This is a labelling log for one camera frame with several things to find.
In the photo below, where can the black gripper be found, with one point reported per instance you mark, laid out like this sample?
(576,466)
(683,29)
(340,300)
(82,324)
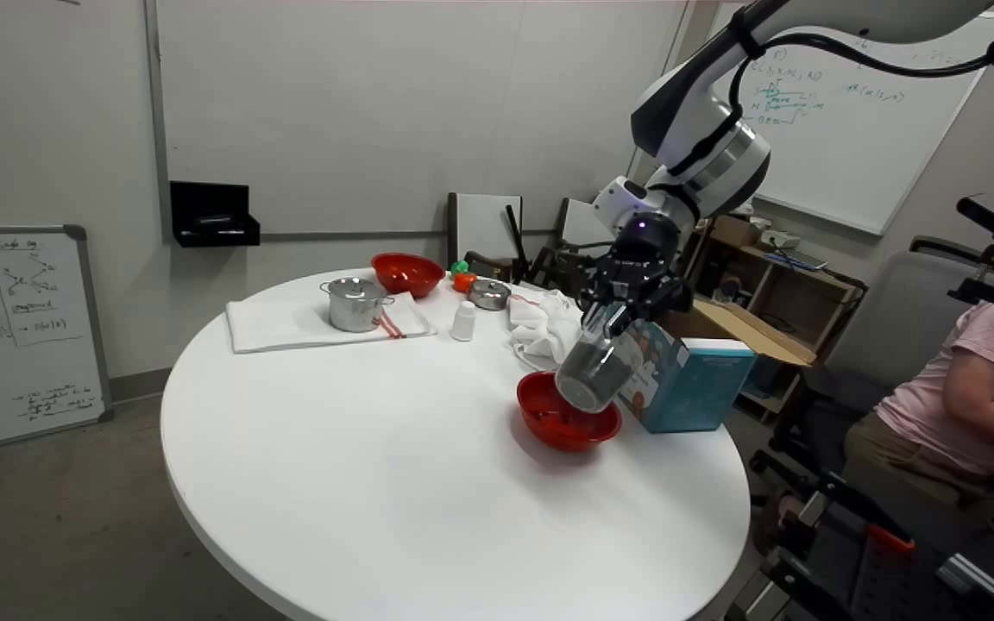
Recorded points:
(647,262)

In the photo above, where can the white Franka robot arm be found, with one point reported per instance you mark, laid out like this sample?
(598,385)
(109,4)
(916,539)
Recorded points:
(716,150)

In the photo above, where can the bare person forearm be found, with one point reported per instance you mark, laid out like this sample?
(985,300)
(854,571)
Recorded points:
(982,408)

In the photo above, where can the red plastic bowl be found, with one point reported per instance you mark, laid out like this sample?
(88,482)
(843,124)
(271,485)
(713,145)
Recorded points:
(408,276)
(562,428)

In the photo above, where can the crumpled white plastic bag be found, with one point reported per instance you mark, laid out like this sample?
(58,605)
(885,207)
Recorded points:
(542,321)

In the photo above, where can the blue printed cardboard box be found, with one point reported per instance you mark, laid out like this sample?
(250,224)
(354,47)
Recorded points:
(693,385)

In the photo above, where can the small metal dish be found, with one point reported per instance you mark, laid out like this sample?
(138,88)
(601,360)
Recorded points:
(489,296)

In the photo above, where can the low wooden shelf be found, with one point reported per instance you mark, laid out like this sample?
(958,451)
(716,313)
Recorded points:
(795,297)

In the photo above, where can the small white shaker bottle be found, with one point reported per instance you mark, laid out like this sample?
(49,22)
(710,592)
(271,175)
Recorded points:
(465,324)

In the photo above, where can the orange and green toy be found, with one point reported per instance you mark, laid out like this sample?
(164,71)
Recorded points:
(465,280)

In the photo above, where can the white towel red stripes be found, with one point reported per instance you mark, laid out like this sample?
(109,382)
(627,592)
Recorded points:
(407,314)

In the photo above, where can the grey office chair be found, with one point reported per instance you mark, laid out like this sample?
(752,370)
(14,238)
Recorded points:
(900,314)

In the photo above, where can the small silver metal pot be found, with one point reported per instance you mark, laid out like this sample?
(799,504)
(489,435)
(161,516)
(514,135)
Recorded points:
(354,309)

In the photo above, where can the person in pink shirt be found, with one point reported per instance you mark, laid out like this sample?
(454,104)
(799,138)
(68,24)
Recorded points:
(982,357)

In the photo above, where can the white cloth mat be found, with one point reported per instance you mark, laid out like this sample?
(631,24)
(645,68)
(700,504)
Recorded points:
(278,320)

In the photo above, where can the black breadboard table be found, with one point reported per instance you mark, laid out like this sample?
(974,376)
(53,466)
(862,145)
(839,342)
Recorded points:
(863,589)

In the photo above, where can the open black case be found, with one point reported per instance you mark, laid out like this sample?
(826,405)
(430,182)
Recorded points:
(213,214)

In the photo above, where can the small grey-framed whiteboard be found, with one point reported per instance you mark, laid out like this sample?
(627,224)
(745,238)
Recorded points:
(14,331)

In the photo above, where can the large wall whiteboard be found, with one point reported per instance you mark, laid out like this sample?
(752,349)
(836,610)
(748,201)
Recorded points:
(863,150)

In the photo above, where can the aluminium profile rail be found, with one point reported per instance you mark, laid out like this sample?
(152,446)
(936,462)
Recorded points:
(985,589)

